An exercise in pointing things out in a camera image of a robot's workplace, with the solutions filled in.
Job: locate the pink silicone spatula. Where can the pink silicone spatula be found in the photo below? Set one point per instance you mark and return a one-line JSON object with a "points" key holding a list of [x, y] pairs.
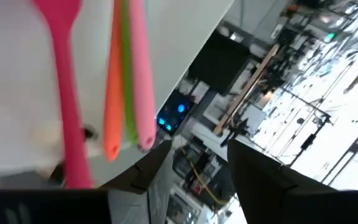
{"points": [[141, 77]]}

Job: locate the black rectangular panel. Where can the black rectangular panel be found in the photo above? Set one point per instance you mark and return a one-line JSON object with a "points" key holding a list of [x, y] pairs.
{"points": [[219, 62]]}

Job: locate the orange silicone spatula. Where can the orange silicone spatula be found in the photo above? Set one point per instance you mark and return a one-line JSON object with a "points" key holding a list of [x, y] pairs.
{"points": [[114, 93]]}

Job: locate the green silicone spatula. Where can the green silicone spatula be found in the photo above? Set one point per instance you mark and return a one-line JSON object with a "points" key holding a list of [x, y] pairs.
{"points": [[127, 77]]}

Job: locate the red silicone spatula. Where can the red silicone spatula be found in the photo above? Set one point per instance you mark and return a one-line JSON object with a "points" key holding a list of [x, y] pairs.
{"points": [[67, 93]]}

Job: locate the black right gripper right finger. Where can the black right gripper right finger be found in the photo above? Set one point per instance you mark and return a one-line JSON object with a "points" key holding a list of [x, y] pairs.
{"points": [[269, 193]]}

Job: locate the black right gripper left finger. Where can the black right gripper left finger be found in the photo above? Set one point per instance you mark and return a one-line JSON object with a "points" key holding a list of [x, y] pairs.
{"points": [[141, 174]]}

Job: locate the black device with blue lights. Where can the black device with blue lights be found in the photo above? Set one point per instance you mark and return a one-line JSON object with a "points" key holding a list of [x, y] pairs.
{"points": [[172, 112]]}

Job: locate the long wooden plank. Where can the long wooden plank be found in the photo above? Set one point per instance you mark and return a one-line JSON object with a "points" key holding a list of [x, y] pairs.
{"points": [[247, 87]]}

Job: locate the white plastic bin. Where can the white plastic bin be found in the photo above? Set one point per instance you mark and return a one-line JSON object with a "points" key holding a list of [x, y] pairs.
{"points": [[17, 93]]}

